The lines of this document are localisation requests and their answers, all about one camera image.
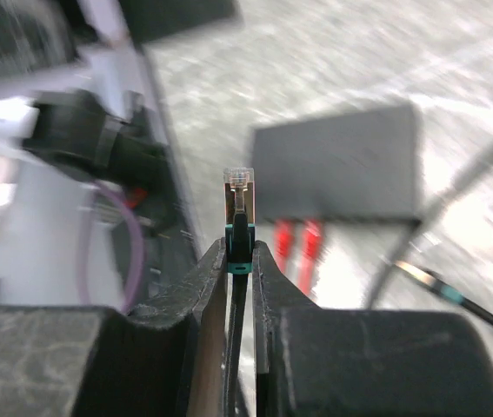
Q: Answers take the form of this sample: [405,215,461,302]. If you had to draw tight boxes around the black network switch box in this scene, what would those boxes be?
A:
[251,103,421,222]

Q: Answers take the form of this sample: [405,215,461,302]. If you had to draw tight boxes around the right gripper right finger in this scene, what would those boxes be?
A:
[252,242,493,416]

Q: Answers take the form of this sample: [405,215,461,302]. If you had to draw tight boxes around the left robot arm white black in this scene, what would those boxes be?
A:
[0,1,238,311]

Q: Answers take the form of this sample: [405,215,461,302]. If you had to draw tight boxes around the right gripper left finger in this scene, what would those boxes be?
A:
[0,239,226,416]

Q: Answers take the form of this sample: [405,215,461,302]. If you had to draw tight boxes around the red ethernet cable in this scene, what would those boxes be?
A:
[296,219,323,296]
[271,219,295,273]

